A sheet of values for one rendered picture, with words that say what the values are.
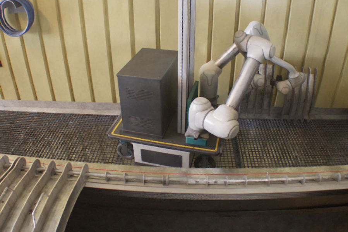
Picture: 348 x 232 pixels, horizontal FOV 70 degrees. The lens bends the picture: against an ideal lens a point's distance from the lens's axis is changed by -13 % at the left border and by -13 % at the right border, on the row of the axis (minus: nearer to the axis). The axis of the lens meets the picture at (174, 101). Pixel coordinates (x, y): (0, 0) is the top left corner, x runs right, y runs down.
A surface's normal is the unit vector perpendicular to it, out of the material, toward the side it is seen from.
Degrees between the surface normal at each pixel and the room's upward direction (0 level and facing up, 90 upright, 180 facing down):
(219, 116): 46
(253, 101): 88
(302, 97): 78
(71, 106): 90
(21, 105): 90
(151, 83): 90
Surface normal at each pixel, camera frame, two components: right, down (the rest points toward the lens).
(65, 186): 0.01, -0.95
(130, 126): -0.25, 0.50
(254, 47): -0.59, -0.20
